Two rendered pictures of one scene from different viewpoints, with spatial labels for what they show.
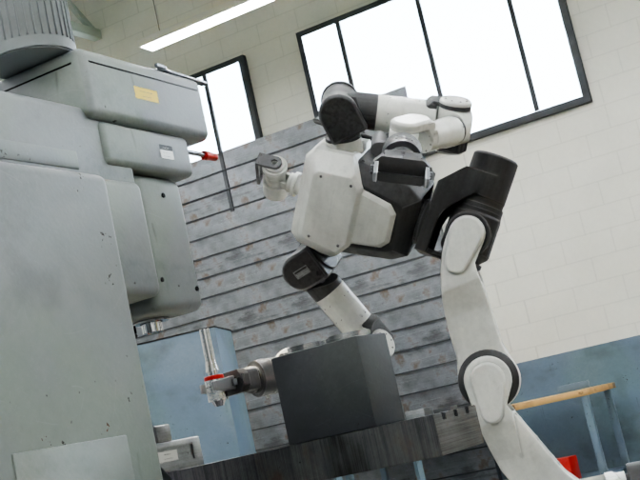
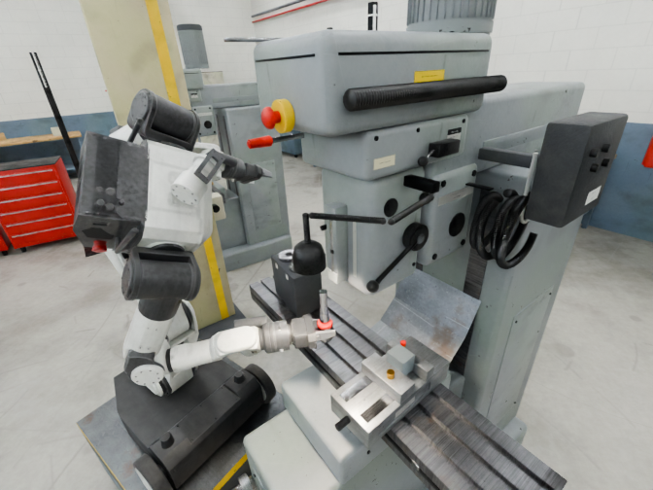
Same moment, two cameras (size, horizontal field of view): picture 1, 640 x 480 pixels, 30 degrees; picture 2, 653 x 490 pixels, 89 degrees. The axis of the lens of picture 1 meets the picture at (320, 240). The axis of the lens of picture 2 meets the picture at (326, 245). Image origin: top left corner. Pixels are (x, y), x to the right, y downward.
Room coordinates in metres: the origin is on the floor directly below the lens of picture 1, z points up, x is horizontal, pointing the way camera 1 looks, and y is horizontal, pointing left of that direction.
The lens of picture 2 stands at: (3.49, 0.70, 1.84)
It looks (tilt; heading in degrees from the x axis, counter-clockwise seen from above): 28 degrees down; 208
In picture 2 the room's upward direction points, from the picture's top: 3 degrees counter-clockwise
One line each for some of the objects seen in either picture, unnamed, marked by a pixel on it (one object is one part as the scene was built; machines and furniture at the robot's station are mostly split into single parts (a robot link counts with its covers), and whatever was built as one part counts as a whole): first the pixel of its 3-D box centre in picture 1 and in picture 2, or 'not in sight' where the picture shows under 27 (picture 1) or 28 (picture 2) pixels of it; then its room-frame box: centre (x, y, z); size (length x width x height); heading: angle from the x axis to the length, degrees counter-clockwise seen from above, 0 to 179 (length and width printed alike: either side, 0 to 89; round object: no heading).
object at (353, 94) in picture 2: not in sight; (436, 89); (2.76, 0.57, 1.79); 0.45 x 0.04 x 0.04; 153
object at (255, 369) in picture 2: not in sight; (257, 383); (2.66, -0.16, 0.50); 0.20 x 0.05 x 0.20; 80
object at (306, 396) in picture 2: not in sight; (366, 389); (2.72, 0.42, 0.83); 0.50 x 0.35 x 0.12; 153
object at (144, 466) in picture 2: not in sight; (154, 479); (3.18, -0.25, 0.50); 0.20 x 0.05 x 0.20; 80
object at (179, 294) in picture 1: (135, 252); (370, 222); (2.72, 0.42, 1.47); 0.21 x 0.19 x 0.32; 63
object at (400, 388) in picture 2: (137, 439); (387, 376); (2.83, 0.52, 1.06); 0.15 x 0.06 x 0.04; 66
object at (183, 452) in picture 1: (134, 455); (392, 380); (2.81, 0.53, 1.02); 0.35 x 0.15 x 0.11; 156
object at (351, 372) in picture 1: (336, 386); (296, 280); (2.52, 0.03, 1.07); 0.22 x 0.12 x 0.20; 58
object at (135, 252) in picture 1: (82, 250); (418, 204); (2.55, 0.51, 1.47); 0.24 x 0.19 x 0.26; 63
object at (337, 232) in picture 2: not in sight; (336, 243); (2.82, 0.37, 1.44); 0.04 x 0.04 x 0.21; 63
